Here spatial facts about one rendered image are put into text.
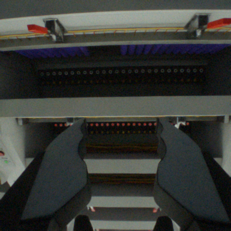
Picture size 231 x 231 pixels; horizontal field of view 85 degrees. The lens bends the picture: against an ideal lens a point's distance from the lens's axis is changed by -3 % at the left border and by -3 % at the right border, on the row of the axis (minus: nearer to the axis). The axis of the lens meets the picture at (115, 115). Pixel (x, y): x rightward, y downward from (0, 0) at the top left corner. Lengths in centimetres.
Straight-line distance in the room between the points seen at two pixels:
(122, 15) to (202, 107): 25
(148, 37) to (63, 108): 24
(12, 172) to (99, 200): 32
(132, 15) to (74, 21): 11
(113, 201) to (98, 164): 20
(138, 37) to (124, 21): 4
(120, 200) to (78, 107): 39
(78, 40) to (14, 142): 33
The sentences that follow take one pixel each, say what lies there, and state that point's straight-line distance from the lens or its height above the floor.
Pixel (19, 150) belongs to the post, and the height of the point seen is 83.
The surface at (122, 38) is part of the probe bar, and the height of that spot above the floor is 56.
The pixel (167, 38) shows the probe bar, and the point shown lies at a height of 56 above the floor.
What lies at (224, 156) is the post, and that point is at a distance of 50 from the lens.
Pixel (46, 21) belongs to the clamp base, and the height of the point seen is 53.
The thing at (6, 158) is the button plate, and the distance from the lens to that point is 51.
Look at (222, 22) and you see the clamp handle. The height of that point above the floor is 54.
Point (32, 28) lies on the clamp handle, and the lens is 24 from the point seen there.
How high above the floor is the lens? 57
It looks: 28 degrees up
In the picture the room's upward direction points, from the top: 178 degrees clockwise
